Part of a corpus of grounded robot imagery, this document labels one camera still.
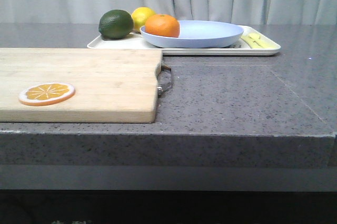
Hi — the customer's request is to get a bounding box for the light blue plate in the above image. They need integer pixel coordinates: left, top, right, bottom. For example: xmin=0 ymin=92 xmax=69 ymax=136
xmin=141 ymin=21 xmax=244 ymax=48

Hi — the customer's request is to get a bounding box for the whole orange fruit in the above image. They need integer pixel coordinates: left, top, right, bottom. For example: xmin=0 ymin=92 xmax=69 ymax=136
xmin=145 ymin=14 xmax=180 ymax=37

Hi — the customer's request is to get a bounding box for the yellow print on tray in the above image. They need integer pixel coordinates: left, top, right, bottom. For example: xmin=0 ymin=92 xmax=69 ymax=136
xmin=241 ymin=33 xmax=276 ymax=49

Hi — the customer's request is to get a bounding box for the cream white tray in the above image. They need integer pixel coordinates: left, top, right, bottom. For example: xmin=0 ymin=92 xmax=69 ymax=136
xmin=87 ymin=25 xmax=281 ymax=56

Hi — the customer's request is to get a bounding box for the wooden cutting board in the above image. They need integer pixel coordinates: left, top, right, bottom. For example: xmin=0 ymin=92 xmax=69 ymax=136
xmin=1 ymin=48 xmax=162 ymax=123

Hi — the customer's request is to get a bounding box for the yellow lemon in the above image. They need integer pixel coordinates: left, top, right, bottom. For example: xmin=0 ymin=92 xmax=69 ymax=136
xmin=131 ymin=7 xmax=156 ymax=33

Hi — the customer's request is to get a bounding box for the green lime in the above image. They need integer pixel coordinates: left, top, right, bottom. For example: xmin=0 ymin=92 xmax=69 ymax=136
xmin=98 ymin=9 xmax=134 ymax=39

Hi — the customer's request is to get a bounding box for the orange slice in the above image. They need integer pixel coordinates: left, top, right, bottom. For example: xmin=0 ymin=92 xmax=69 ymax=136
xmin=18 ymin=82 xmax=75 ymax=106

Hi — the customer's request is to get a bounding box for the metal cutting board handle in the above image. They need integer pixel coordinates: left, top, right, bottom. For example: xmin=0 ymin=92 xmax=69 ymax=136
xmin=157 ymin=62 xmax=173 ymax=96

